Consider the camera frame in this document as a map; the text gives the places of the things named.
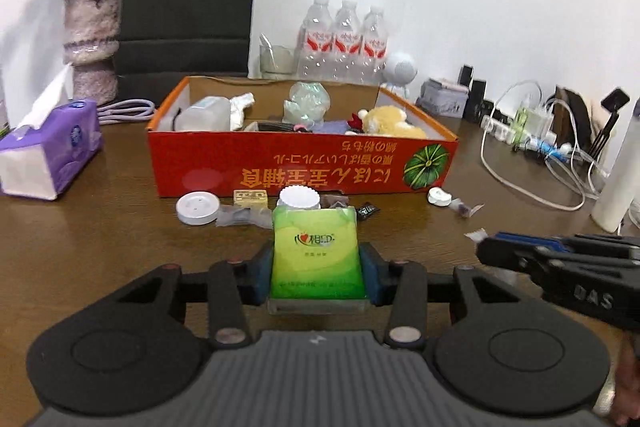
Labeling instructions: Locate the person's right hand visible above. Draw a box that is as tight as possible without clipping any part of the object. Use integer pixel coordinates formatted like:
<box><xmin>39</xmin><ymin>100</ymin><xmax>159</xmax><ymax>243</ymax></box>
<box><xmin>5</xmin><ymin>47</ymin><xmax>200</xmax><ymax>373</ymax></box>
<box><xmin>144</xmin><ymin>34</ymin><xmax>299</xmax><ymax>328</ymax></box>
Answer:
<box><xmin>612</xmin><ymin>331</ymin><xmax>640</xmax><ymax>419</ymax></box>

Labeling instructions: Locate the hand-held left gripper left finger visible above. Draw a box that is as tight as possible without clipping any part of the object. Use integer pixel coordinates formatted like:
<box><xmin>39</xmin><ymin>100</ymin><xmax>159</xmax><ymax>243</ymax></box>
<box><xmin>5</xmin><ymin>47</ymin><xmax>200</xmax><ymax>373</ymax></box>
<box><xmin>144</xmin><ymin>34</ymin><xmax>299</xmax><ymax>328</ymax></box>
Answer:
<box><xmin>115</xmin><ymin>246</ymin><xmax>274</xmax><ymax>349</ymax></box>

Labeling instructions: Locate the clear glass cup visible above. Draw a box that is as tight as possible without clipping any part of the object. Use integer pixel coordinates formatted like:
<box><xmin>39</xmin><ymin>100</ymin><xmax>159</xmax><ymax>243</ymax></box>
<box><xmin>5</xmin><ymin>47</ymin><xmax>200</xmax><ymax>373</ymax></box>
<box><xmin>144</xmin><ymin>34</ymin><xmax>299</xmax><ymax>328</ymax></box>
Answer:
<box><xmin>258</xmin><ymin>43</ymin><xmax>299</xmax><ymax>80</ymax></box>

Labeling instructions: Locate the iridescent plastic bag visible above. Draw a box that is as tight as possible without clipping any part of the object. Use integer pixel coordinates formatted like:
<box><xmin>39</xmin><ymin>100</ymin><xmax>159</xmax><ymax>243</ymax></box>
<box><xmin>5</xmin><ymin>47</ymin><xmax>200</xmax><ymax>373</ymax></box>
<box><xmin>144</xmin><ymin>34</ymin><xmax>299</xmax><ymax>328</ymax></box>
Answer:
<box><xmin>282</xmin><ymin>81</ymin><xmax>332</xmax><ymax>126</ymax></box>

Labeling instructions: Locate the white ridged cap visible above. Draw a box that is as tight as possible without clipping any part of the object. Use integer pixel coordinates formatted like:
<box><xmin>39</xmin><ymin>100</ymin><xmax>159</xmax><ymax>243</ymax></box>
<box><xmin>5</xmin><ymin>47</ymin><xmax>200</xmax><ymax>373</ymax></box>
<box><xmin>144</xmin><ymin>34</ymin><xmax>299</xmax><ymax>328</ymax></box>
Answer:
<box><xmin>278</xmin><ymin>186</ymin><xmax>322</xmax><ymax>211</ymax></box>

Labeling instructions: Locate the small yellow box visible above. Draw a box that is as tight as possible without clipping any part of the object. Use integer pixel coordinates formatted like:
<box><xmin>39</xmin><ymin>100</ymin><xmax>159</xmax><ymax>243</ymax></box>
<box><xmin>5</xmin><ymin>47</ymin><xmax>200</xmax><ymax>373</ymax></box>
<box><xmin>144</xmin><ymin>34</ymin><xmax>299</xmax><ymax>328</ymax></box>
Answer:
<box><xmin>233</xmin><ymin>189</ymin><xmax>269</xmax><ymax>209</ymax></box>

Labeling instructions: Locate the green tissue pack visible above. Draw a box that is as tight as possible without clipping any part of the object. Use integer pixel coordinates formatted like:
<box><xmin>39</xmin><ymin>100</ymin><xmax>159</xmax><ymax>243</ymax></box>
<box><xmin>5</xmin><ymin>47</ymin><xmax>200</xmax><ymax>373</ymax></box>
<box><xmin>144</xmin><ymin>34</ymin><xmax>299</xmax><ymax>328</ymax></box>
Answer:
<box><xmin>267</xmin><ymin>206</ymin><xmax>371</xmax><ymax>316</ymax></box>

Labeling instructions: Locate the purple tissue pack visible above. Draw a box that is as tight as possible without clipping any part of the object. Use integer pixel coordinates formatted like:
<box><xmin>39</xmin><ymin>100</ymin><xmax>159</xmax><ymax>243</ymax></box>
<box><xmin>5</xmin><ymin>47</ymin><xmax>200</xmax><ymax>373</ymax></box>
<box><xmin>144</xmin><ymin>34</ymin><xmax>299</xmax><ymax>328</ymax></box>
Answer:
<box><xmin>0</xmin><ymin>64</ymin><xmax>105</xmax><ymax>200</ymax></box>

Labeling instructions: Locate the white round disc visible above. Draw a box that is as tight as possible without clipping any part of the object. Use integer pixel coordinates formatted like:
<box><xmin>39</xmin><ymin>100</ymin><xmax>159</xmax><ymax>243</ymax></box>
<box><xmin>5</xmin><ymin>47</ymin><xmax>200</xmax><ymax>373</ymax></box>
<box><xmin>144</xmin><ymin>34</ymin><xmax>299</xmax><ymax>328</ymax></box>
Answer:
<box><xmin>175</xmin><ymin>190</ymin><xmax>222</xmax><ymax>226</ymax></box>

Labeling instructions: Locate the yellow plush toy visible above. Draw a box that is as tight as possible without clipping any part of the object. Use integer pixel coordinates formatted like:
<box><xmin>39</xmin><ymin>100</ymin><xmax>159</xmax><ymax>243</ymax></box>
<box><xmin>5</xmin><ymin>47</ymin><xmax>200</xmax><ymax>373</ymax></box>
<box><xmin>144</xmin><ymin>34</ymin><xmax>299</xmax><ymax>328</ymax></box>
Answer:
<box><xmin>357</xmin><ymin>105</ymin><xmax>430</xmax><ymax>140</ymax></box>

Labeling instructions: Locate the purple knit pouch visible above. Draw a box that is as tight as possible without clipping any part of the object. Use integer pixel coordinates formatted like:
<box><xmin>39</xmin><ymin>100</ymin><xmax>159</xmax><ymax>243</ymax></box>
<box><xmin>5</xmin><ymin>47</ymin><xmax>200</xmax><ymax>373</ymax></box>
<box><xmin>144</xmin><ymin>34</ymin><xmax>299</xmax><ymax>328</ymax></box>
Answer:
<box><xmin>306</xmin><ymin>119</ymin><xmax>354</xmax><ymax>134</ymax></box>

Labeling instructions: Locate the purple coiled cable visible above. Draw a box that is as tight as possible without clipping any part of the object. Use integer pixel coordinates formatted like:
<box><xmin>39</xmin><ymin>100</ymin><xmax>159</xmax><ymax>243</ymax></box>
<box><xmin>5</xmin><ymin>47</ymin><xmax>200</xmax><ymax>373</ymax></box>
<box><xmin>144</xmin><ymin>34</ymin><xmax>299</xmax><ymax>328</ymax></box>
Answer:
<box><xmin>95</xmin><ymin>98</ymin><xmax>157</xmax><ymax>124</ymax></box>

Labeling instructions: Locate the black braided cable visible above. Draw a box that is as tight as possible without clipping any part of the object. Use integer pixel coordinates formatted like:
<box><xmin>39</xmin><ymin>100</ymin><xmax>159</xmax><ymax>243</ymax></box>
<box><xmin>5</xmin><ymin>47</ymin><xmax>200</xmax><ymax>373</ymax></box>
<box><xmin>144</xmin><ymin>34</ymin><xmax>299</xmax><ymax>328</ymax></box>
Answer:
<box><xmin>255</xmin><ymin>120</ymin><xmax>307</xmax><ymax>134</ymax></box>

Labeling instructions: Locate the white power strip with cables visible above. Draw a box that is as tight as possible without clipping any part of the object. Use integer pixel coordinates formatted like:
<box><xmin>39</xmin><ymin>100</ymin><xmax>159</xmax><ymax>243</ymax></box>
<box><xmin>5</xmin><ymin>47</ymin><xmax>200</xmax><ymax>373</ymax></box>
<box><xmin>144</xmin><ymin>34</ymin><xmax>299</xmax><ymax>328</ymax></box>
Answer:
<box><xmin>479</xmin><ymin>80</ymin><xmax>602</xmax><ymax>212</ymax></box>

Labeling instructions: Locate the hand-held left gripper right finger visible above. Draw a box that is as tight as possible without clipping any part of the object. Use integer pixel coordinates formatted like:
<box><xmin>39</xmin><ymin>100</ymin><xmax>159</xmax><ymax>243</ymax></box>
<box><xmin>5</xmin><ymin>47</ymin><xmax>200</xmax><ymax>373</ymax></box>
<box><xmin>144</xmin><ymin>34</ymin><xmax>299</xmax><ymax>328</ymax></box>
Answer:
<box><xmin>360</xmin><ymin>242</ymin><xmax>522</xmax><ymax>349</ymax></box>

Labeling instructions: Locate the white charger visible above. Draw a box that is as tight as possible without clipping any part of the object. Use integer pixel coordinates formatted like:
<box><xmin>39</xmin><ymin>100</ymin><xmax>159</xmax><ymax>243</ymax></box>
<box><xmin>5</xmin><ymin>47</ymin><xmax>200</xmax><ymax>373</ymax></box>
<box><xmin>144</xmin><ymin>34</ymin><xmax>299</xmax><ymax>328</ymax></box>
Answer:
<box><xmin>525</xmin><ymin>104</ymin><xmax>556</xmax><ymax>136</ymax></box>

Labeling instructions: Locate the black candy wrapper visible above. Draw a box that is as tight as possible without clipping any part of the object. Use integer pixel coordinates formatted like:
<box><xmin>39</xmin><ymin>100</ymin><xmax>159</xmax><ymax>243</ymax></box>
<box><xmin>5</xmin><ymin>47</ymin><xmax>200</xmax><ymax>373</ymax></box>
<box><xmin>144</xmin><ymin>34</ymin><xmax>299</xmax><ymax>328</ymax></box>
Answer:
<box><xmin>355</xmin><ymin>201</ymin><xmax>382</xmax><ymax>222</ymax></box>

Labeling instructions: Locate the white robot speaker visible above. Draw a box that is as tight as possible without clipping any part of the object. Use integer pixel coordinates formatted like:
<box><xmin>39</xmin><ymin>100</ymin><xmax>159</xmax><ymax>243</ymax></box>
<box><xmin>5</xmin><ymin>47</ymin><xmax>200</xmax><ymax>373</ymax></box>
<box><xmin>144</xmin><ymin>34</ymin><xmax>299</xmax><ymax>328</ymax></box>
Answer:
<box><xmin>380</xmin><ymin>51</ymin><xmax>420</xmax><ymax>100</ymax></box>

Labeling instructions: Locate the black phone stand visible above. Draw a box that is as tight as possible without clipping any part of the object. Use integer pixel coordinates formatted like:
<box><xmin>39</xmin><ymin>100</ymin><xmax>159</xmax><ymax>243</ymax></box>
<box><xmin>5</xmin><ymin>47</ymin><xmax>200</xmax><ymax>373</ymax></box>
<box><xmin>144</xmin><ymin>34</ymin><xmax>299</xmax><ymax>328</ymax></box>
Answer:
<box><xmin>587</xmin><ymin>89</ymin><xmax>632</xmax><ymax>158</ymax></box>

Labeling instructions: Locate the small white round case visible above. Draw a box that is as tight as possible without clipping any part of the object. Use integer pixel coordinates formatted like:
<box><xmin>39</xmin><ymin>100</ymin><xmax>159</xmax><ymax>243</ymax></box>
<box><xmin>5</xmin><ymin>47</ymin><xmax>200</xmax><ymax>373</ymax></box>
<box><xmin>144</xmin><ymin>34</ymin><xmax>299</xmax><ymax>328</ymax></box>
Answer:
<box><xmin>427</xmin><ymin>186</ymin><xmax>452</xmax><ymax>208</ymax></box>

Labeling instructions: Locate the translucent cotton swab container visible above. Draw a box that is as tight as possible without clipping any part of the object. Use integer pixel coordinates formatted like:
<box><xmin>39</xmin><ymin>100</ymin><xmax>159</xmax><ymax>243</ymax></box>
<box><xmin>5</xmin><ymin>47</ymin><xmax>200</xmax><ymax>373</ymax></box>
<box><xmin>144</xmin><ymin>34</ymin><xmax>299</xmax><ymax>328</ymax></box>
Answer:
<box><xmin>172</xmin><ymin>96</ymin><xmax>234</xmax><ymax>133</ymax></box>

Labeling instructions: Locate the clear water bottle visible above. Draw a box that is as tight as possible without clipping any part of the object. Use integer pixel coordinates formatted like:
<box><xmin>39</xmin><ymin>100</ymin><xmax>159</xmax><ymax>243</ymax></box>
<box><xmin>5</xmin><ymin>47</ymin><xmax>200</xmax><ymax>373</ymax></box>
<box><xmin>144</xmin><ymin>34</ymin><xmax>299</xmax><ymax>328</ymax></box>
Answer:
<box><xmin>360</xmin><ymin>5</ymin><xmax>390</xmax><ymax>86</ymax></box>
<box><xmin>332</xmin><ymin>0</ymin><xmax>364</xmax><ymax>83</ymax></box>
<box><xmin>298</xmin><ymin>0</ymin><xmax>335</xmax><ymax>80</ymax></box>

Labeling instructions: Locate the brown leather holder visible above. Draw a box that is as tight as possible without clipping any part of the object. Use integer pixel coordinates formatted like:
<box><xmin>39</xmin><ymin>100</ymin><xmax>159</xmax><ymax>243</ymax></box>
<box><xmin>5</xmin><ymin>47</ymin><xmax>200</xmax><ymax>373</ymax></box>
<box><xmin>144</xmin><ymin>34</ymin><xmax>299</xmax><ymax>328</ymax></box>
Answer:
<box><xmin>553</xmin><ymin>85</ymin><xmax>596</xmax><ymax>148</ymax></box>

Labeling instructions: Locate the clear plastic wrapper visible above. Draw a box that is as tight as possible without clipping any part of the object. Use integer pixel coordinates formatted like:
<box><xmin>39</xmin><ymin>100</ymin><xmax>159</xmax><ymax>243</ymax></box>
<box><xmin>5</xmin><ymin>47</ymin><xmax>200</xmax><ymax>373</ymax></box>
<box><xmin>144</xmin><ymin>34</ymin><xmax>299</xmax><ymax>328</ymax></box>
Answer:
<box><xmin>215</xmin><ymin>205</ymin><xmax>275</xmax><ymax>229</ymax></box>

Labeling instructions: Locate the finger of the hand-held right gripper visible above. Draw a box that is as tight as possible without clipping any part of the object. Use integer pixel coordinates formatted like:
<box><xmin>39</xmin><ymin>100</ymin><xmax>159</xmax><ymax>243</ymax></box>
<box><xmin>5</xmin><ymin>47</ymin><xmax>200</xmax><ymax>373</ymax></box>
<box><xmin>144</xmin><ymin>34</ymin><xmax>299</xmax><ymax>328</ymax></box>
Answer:
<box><xmin>475</xmin><ymin>237</ymin><xmax>567</xmax><ymax>278</ymax></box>
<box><xmin>492</xmin><ymin>232</ymin><xmax>640</xmax><ymax>261</ymax></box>

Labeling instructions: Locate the white tissue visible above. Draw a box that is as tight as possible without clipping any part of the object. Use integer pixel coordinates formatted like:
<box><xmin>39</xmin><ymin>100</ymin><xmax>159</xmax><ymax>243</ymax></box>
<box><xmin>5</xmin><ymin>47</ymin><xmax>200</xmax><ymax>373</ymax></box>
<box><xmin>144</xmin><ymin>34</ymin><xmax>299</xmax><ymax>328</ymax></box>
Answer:
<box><xmin>228</xmin><ymin>92</ymin><xmax>257</xmax><ymax>130</ymax></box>

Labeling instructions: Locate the tall white bottle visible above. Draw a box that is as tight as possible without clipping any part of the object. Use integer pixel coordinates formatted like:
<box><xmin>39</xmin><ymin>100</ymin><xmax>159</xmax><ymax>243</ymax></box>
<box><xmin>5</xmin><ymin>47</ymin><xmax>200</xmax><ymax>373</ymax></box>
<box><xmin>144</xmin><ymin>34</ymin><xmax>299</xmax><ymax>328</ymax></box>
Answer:
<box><xmin>591</xmin><ymin>99</ymin><xmax>640</xmax><ymax>234</ymax></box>

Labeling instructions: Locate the printed tin box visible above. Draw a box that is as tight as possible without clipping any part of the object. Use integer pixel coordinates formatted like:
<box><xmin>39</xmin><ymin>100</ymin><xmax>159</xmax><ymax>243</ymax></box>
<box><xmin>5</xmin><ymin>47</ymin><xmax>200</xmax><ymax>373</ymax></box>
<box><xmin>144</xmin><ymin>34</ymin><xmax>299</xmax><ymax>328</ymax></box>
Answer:
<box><xmin>417</xmin><ymin>77</ymin><xmax>471</xmax><ymax>119</ymax></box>

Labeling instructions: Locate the orange cardboard box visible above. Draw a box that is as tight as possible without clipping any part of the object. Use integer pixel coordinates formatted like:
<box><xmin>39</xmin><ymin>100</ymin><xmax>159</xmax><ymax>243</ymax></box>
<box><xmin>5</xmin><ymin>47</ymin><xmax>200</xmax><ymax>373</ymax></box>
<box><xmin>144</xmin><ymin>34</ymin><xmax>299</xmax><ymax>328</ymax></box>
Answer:
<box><xmin>146</xmin><ymin>75</ymin><xmax>460</xmax><ymax>199</ymax></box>

